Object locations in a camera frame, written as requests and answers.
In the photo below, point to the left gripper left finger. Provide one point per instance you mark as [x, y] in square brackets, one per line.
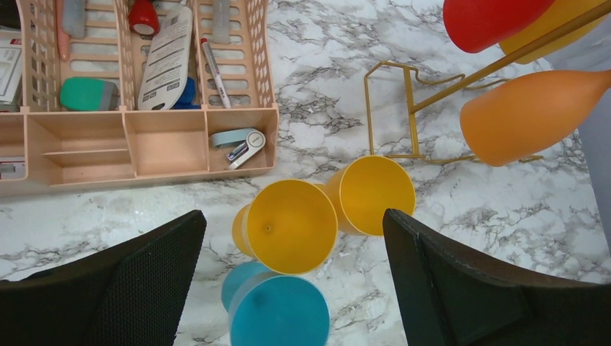
[130, 294]

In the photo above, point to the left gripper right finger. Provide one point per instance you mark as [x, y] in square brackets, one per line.
[451, 294]

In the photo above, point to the blue wine glass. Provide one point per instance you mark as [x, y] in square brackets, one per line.
[268, 308]

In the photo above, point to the orange wine glass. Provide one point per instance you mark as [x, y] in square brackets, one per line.
[529, 114]

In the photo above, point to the red wine glass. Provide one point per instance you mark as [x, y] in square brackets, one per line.
[474, 25]

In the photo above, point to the white blue tape dispenser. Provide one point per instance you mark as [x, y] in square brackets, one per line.
[246, 142]

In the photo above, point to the peach plastic file organizer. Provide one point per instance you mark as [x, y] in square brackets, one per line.
[64, 150]

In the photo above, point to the green grey eraser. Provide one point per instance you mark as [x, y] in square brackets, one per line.
[89, 94]

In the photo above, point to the white labelled package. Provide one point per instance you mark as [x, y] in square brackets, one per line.
[166, 70]

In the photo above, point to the white pen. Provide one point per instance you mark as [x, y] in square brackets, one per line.
[215, 72]

